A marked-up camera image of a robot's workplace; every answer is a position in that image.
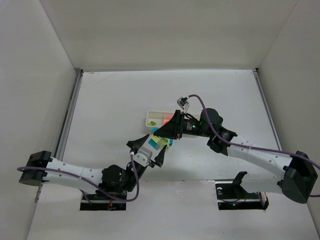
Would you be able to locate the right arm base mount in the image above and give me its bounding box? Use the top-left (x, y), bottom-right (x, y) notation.
top-left (215, 171), bottom-right (269, 211)

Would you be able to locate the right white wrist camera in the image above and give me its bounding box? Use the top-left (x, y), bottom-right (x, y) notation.
top-left (176, 96), bottom-right (190, 113)

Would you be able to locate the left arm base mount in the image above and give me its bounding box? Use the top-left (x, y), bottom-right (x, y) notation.
top-left (79, 190), bottom-right (127, 212)

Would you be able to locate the teal green lego stack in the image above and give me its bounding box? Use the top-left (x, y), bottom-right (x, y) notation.
top-left (164, 138), bottom-right (174, 149)

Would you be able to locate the aluminium rail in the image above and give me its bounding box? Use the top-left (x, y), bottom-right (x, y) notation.
top-left (53, 68), bottom-right (84, 160)
top-left (252, 68), bottom-right (283, 151)

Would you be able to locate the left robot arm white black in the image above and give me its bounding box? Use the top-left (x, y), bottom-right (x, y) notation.
top-left (17, 134), bottom-right (171, 195)

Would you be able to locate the left aluminium rail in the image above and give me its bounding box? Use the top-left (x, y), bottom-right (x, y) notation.
top-left (53, 68), bottom-right (84, 160)

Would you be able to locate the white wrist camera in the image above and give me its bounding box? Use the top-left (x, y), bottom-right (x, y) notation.
top-left (133, 146), bottom-right (153, 167)
top-left (176, 96), bottom-right (190, 113)

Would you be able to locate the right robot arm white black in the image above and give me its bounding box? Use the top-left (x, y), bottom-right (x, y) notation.
top-left (153, 108), bottom-right (318, 204)

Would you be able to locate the right aluminium rail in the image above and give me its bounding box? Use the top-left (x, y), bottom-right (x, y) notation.
top-left (252, 68), bottom-right (283, 151)

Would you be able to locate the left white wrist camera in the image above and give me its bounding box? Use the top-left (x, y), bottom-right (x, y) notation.
top-left (133, 146), bottom-right (153, 167)

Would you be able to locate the green teal lego cluster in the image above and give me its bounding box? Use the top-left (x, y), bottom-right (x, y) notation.
top-left (148, 135), bottom-right (170, 150)

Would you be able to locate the light green lego brick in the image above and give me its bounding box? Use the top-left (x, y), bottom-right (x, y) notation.
top-left (149, 121), bottom-right (157, 127)

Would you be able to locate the white three-compartment tray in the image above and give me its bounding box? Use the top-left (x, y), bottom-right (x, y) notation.
top-left (145, 110), bottom-right (201, 135)

